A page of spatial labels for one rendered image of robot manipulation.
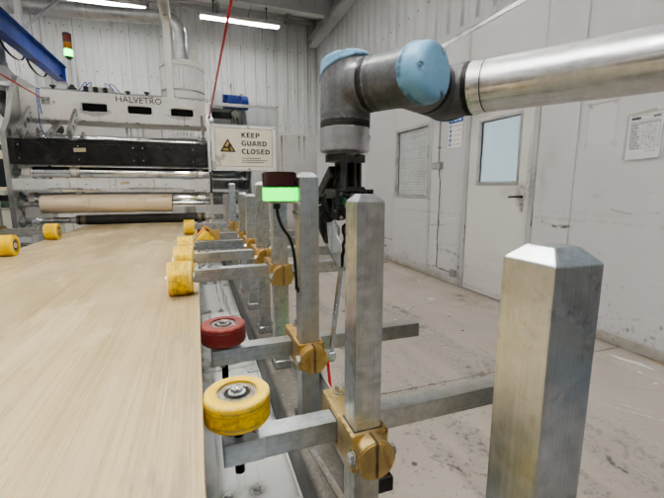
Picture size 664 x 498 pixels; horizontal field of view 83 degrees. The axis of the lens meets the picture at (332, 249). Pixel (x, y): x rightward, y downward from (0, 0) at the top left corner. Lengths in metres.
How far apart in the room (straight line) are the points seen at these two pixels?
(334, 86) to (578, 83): 0.36
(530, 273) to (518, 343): 0.04
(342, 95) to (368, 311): 0.38
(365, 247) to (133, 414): 0.32
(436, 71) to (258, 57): 9.25
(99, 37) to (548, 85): 9.49
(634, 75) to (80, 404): 0.81
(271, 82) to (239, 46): 0.98
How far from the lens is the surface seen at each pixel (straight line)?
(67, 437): 0.51
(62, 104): 3.38
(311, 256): 0.67
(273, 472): 0.84
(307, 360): 0.70
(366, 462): 0.51
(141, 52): 9.69
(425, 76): 0.62
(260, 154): 2.97
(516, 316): 0.24
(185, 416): 0.49
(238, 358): 0.75
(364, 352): 0.47
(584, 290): 0.24
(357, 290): 0.44
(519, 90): 0.70
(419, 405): 0.60
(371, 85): 0.65
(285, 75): 9.82
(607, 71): 0.68
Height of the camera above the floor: 1.15
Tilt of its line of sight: 9 degrees down
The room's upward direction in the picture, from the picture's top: straight up
